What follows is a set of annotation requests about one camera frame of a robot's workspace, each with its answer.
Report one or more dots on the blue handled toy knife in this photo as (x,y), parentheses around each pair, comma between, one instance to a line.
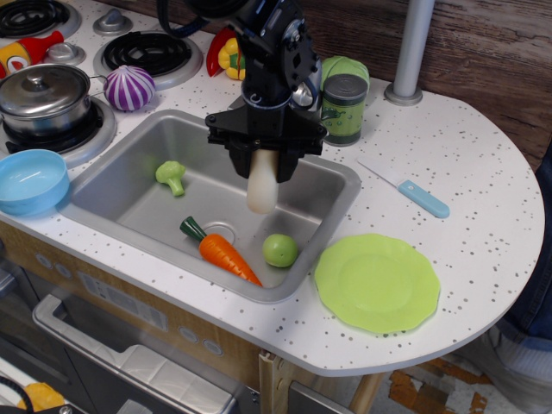
(406,187)

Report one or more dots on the green toy apple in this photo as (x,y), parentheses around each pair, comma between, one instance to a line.
(279,250)

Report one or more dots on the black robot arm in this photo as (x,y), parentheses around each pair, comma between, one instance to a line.
(270,34)

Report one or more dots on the red ketchup toy bottle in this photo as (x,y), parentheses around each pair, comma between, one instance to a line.
(27,52)

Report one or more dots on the green toy cabbage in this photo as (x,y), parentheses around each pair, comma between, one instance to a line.
(337,65)

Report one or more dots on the purple striped toy onion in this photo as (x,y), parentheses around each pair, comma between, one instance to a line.
(129,88)

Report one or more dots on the cream detergent bottle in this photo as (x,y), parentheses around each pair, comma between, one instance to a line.
(263,188)

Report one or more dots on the orange toy carrot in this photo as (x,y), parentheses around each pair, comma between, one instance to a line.
(219,252)

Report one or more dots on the yellow toy bell pepper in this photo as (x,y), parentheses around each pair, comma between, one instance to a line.
(231,60)

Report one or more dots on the grey metal sink basin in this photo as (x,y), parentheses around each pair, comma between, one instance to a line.
(119,196)

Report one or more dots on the silver pot with lid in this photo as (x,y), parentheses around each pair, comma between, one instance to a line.
(48,99)

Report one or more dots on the light green plastic plate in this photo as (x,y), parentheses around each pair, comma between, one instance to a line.
(377,283)

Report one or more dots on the silver toy faucet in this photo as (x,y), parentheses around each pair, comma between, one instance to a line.
(265,89)

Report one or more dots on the black coil stove burner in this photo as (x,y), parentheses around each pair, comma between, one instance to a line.
(156,53)

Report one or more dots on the green toy broccoli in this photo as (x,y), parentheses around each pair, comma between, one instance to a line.
(171,173)

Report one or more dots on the grey metal pole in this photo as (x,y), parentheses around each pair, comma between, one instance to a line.
(404,90)

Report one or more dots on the light blue plastic bowl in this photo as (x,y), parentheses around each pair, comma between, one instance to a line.
(32,181)

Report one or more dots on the silver stove knob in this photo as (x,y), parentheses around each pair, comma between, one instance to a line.
(113,23)

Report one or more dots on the red toy chili pepper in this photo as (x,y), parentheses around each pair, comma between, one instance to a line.
(216,44)

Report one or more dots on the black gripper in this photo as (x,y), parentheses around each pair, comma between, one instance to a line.
(246,129)

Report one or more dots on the green label tin can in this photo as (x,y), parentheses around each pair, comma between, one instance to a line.
(344,98)

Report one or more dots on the silver oven door handle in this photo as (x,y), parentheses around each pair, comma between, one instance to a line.
(121,376)

